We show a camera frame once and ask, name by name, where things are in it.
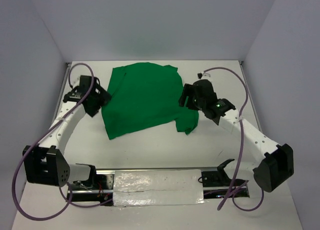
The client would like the green t-shirt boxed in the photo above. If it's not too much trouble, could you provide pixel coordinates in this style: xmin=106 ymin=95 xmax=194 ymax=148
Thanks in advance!
xmin=101 ymin=62 xmax=199 ymax=140

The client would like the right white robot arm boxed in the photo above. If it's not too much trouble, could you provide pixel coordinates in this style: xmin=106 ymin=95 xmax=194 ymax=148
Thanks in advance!
xmin=178 ymin=80 xmax=294 ymax=192

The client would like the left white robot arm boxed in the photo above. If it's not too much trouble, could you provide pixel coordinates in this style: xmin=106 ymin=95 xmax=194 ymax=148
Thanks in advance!
xmin=22 ymin=75 xmax=112 ymax=189

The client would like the silver tape covered panel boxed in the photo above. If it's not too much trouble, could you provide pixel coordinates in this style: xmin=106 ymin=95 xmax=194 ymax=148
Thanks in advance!
xmin=112 ymin=169 xmax=205 ymax=206

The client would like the aluminium table frame rail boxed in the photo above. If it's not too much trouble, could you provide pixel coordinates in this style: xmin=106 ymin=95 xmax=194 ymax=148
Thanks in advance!
xmin=238 ymin=60 xmax=272 ymax=138

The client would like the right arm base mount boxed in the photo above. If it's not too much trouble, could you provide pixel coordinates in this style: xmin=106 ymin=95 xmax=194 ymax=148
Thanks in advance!
xmin=198 ymin=159 xmax=234 ymax=199

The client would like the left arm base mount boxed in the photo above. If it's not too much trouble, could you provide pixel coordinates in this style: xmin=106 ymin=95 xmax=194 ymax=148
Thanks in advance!
xmin=71 ymin=165 xmax=115 ymax=207

